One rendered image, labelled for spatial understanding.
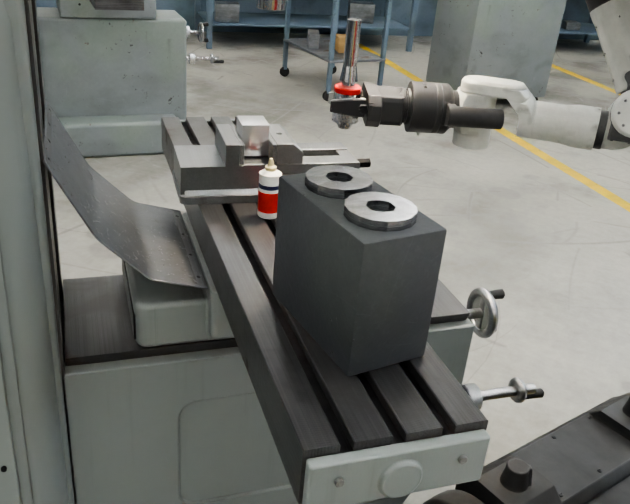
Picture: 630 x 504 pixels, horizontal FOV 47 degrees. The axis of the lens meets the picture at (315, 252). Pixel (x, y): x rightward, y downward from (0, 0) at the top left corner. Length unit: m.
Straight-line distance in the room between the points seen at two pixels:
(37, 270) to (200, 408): 0.42
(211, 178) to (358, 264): 0.57
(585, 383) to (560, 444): 1.28
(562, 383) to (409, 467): 1.86
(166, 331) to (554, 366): 1.76
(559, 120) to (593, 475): 0.62
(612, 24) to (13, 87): 0.91
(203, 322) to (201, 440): 0.27
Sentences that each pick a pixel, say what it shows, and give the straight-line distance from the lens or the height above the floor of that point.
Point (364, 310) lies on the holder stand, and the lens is 0.86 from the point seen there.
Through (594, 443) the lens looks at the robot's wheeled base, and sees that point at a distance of 1.47.
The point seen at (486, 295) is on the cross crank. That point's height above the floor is 0.68.
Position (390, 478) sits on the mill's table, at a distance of 0.84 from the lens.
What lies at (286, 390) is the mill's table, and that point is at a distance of 0.88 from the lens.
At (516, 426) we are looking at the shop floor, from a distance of 2.41.
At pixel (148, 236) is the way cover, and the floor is 0.87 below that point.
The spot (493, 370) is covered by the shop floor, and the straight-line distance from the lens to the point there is 2.63.
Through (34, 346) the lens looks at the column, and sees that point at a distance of 1.21.
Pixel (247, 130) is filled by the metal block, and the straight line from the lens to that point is 1.35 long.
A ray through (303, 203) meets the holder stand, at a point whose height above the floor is 1.10.
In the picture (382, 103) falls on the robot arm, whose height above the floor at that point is 1.15.
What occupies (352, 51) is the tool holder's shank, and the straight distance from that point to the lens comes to 1.25.
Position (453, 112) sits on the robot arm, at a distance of 1.25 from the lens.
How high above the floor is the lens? 1.47
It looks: 27 degrees down
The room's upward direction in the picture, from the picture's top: 5 degrees clockwise
